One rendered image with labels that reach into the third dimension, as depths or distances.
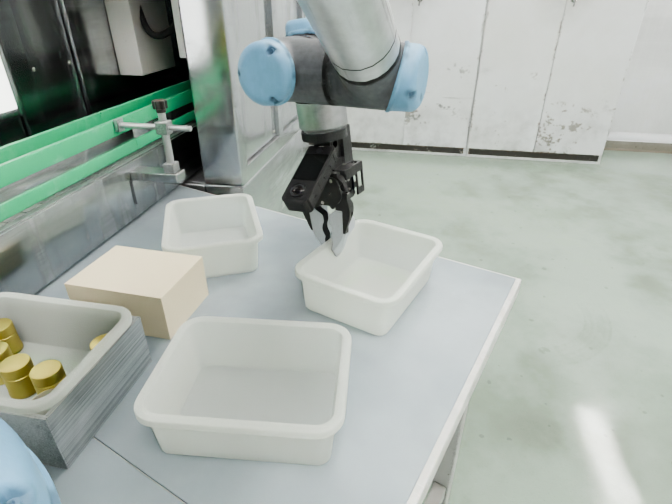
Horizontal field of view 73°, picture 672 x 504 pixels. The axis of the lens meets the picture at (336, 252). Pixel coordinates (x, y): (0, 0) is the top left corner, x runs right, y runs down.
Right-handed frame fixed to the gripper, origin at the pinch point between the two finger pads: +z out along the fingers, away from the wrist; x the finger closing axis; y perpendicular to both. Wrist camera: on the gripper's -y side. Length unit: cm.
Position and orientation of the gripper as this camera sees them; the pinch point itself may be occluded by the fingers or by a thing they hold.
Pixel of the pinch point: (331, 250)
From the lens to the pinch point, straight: 77.5
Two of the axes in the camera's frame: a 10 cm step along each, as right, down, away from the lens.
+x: -8.6, -1.3, 4.9
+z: 1.1, 8.9, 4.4
